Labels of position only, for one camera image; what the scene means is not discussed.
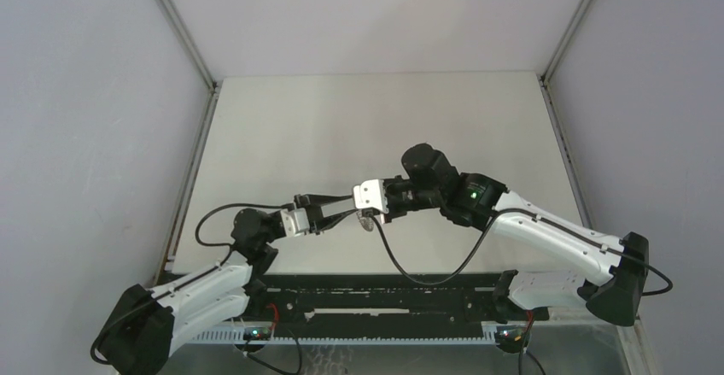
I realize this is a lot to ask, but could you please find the large keyring with yellow grip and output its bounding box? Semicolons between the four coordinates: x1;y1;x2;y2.
357;210;377;232

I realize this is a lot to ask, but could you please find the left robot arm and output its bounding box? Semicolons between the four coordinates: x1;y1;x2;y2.
90;195;358;374

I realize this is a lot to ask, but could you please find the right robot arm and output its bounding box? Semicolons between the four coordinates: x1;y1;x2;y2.
375;144;650;327

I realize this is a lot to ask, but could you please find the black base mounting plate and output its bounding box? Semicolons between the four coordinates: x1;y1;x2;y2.
242;272;549;340

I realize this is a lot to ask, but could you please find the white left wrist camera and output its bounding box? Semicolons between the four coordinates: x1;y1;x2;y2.
280;209;311;237

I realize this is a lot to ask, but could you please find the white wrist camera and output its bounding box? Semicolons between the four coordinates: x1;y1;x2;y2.
280;209;311;237
353;179;388;214

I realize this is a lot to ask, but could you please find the black left camera cable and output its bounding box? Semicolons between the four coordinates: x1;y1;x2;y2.
194;202;295;249

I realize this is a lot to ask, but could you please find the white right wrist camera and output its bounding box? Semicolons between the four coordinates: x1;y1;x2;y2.
353;179;388;214

